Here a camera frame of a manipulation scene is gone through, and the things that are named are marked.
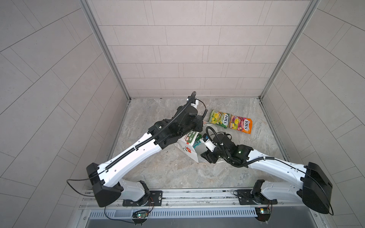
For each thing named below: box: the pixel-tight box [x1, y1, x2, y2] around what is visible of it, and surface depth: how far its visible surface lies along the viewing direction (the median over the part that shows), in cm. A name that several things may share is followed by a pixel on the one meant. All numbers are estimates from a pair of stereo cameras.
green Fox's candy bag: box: [209, 110, 231, 129], surface depth 103 cm
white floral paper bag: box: [174, 131, 209, 163], surface depth 71 cm
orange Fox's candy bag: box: [229, 114, 253, 135], surface depth 99 cm
